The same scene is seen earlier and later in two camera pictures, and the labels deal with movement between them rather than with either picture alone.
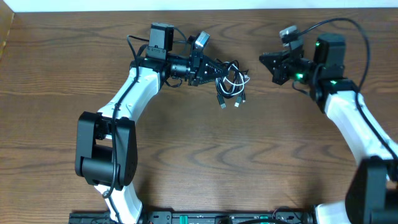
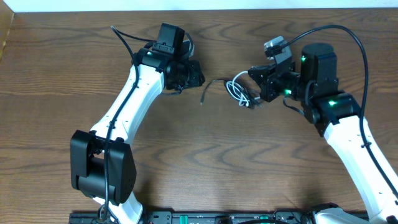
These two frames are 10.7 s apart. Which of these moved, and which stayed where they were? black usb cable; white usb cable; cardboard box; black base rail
Moved: white usb cable; black usb cable
Stayed: black base rail; cardboard box
